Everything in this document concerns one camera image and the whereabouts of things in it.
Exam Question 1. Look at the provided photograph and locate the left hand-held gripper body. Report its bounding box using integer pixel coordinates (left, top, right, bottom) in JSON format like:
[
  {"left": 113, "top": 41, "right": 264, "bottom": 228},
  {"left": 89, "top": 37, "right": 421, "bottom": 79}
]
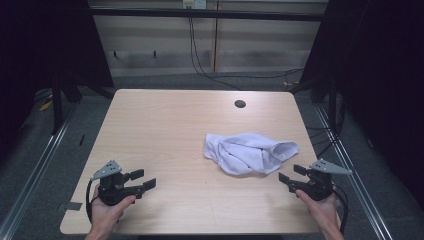
[{"left": 90, "top": 159, "right": 145, "bottom": 206}]

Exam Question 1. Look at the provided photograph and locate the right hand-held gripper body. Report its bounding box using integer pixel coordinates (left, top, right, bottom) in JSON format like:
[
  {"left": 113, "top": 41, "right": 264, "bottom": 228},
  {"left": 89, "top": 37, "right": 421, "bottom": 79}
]
[{"left": 287, "top": 158, "right": 353, "bottom": 202}]

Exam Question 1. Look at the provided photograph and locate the white printed cloth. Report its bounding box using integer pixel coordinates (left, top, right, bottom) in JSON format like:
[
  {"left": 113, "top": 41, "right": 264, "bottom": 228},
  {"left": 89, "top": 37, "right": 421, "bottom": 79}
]
[{"left": 203, "top": 132, "right": 300, "bottom": 177}]

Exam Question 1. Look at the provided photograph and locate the person's left hand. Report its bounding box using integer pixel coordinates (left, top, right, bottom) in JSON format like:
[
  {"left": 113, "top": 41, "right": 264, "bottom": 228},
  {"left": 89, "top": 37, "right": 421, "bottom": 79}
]
[{"left": 90, "top": 184, "right": 137, "bottom": 234}]

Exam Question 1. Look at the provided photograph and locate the person's right hand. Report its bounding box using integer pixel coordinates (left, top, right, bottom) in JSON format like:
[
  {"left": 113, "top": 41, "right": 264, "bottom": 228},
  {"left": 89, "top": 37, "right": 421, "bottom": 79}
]
[{"left": 294, "top": 189, "right": 342, "bottom": 232}]

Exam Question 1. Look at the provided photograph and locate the grey tape strip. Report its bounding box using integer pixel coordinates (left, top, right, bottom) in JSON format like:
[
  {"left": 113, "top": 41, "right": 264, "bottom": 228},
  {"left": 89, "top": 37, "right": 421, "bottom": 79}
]
[{"left": 64, "top": 201, "right": 83, "bottom": 212}]

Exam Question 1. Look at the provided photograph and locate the black metal stand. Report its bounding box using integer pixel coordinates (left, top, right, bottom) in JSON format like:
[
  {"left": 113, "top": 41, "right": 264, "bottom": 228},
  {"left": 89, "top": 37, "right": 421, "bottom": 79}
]
[{"left": 49, "top": 74, "right": 84, "bottom": 136}]

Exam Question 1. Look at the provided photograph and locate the dark curtain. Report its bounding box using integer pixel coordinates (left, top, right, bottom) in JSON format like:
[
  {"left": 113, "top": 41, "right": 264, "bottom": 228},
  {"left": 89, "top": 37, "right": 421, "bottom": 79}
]
[
  {"left": 0, "top": 0, "right": 115, "bottom": 161},
  {"left": 298, "top": 0, "right": 424, "bottom": 204}
]

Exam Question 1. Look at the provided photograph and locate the left hand-held gripper black cable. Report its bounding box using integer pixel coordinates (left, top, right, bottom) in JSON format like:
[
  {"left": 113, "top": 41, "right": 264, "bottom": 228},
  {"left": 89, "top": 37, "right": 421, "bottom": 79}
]
[{"left": 85, "top": 179, "right": 102, "bottom": 223}]

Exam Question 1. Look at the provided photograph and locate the metal floor rail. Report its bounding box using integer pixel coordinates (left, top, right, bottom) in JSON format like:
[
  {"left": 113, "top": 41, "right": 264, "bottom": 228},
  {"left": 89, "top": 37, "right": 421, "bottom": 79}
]
[
  {"left": 314, "top": 104, "right": 395, "bottom": 240},
  {"left": 0, "top": 99, "right": 82, "bottom": 240}
]

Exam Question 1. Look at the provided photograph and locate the bundle of black cables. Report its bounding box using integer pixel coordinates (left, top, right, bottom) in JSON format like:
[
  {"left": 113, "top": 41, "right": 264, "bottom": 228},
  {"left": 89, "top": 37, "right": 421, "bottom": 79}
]
[{"left": 306, "top": 93, "right": 348, "bottom": 160}]

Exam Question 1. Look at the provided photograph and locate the black floor cable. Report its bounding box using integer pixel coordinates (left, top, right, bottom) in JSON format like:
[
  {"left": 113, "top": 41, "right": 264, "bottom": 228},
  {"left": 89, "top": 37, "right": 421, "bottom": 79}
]
[{"left": 213, "top": 68, "right": 305, "bottom": 81}]

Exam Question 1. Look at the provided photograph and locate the black hanging wall cable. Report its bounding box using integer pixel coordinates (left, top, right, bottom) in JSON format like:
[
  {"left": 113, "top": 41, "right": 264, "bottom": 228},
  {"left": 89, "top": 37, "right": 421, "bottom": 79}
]
[{"left": 188, "top": 8, "right": 242, "bottom": 91}]

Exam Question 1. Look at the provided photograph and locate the black horizontal frame bar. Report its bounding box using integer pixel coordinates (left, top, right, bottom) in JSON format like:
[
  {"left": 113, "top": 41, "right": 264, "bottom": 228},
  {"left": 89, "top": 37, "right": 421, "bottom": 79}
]
[{"left": 89, "top": 7, "right": 329, "bottom": 23}]

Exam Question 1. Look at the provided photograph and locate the white wall power outlet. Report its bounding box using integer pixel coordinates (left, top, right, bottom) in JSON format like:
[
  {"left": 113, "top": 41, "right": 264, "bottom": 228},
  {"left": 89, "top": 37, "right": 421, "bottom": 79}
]
[{"left": 182, "top": 0, "right": 208, "bottom": 10}]

